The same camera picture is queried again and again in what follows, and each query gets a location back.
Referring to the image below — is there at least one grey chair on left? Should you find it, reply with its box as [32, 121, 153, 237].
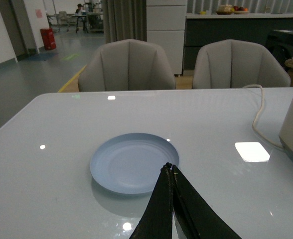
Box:
[78, 39, 176, 92]

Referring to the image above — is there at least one white drawer cabinet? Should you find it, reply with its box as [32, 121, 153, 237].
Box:
[146, 0, 187, 75]

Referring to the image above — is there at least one dark grey kitchen counter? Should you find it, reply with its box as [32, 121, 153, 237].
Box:
[183, 13, 293, 71]

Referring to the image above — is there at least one fruit bowl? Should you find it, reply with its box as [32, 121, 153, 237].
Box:
[234, 6, 249, 14]

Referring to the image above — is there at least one grey chair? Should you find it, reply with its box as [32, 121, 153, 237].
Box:
[192, 39, 291, 89]
[78, 39, 176, 92]

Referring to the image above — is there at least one light blue plate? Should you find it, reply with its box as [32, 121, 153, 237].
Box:
[90, 133, 179, 195]

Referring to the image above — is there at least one grey curtain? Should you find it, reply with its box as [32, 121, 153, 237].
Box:
[102, 0, 147, 43]

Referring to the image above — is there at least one white toaster power cable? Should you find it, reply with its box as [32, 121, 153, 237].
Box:
[241, 84, 286, 150]

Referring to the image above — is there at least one seated person in background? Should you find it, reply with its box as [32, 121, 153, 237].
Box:
[75, 3, 87, 31]

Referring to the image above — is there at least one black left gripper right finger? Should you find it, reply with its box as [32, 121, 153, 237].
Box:
[171, 165, 240, 239]

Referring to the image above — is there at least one wooden basket on counter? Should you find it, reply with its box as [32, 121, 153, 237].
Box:
[216, 4, 234, 15]

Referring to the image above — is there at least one grey chair on right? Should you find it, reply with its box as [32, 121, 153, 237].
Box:
[192, 39, 291, 89]

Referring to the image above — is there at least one black side table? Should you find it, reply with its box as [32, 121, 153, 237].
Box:
[265, 30, 293, 68]

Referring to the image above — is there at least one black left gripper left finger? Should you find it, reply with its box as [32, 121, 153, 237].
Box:
[130, 163, 173, 239]

